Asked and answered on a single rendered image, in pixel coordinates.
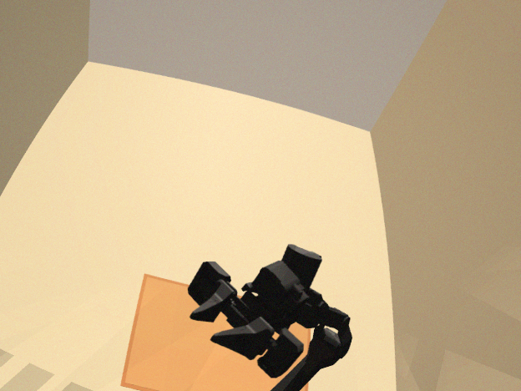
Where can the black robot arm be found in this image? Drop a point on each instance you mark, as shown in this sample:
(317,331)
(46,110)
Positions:
(286,285)

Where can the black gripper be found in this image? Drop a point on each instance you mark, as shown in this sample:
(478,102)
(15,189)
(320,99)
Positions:
(252,332)

